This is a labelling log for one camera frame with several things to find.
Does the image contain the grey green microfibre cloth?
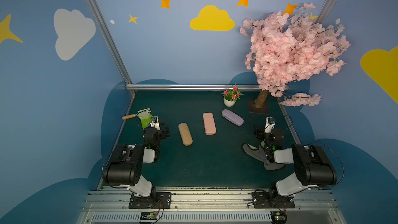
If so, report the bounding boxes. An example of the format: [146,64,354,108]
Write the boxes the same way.
[242,143,285,171]

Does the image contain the pink eyeglass case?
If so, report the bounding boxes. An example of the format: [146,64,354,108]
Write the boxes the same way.
[203,113,217,135]

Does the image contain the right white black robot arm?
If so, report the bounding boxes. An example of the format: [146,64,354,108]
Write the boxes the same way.
[254,124,337,201]

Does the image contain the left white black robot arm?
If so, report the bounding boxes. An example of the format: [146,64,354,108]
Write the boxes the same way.
[102,127,170,201]

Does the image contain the beige cork eyeglass case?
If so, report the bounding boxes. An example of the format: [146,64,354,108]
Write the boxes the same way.
[178,123,193,146]

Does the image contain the purple eyeglass case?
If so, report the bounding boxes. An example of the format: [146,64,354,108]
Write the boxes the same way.
[221,109,244,126]

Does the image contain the green black work glove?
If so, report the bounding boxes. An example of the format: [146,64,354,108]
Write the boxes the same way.
[137,111,153,130]

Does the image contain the small potted pink flowers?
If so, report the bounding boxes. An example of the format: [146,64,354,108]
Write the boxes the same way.
[222,85,243,107]

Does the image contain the right green circuit board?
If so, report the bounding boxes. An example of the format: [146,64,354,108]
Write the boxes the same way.
[271,212,287,224]

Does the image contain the pink cherry blossom tree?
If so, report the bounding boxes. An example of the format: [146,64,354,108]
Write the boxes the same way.
[239,3,350,110]

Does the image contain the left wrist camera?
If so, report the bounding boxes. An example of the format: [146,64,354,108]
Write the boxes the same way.
[150,116,161,130]

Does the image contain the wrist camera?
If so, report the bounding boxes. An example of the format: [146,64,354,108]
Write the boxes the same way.
[150,116,161,130]
[264,117,276,133]

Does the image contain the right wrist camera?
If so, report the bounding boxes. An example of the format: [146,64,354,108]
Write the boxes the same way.
[264,117,276,133]

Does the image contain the wooden handled garden trowel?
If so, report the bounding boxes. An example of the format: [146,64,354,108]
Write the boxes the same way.
[122,108,151,120]

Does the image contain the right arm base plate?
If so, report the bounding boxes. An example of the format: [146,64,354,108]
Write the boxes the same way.
[251,190,295,209]

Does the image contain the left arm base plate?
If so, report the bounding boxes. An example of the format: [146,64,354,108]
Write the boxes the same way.
[129,192,172,209]

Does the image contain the aluminium front rail frame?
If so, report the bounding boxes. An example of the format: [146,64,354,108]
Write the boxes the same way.
[77,186,346,224]

